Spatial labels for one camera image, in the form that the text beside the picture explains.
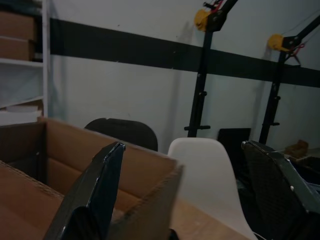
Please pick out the flat white box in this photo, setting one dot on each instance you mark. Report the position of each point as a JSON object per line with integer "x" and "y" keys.
{"x": 17, "y": 116}

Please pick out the black flat panel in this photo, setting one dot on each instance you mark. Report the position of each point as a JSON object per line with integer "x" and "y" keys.
{"x": 233, "y": 138}

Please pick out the small open cardboard box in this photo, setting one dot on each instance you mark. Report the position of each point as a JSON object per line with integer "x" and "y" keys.
{"x": 27, "y": 205}

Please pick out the black padded chair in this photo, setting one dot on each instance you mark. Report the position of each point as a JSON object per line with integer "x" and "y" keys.
{"x": 125, "y": 132}

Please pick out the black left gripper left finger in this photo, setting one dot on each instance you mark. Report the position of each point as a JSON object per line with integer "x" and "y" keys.
{"x": 100, "y": 180}

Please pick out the brown cardboard storage box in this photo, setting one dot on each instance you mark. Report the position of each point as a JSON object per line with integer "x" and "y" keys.
{"x": 15, "y": 25}
{"x": 13, "y": 48}

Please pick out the yellow spool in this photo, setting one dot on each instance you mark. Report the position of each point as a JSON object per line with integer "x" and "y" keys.
{"x": 275, "y": 42}
{"x": 200, "y": 20}

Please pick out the white plastic chair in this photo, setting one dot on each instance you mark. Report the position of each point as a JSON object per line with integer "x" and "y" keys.
{"x": 207, "y": 175}

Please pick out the white shelf unit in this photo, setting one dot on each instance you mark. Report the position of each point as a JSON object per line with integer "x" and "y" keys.
{"x": 45, "y": 62}

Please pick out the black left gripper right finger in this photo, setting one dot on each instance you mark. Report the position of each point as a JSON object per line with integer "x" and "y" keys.
{"x": 272, "y": 190}

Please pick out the small brown cardboard piece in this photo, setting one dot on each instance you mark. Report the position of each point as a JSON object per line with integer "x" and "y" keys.
{"x": 297, "y": 148}

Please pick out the black metal stand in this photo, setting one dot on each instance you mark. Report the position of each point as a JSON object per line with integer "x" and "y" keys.
{"x": 273, "y": 100}
{"x": 201, "y": 87}

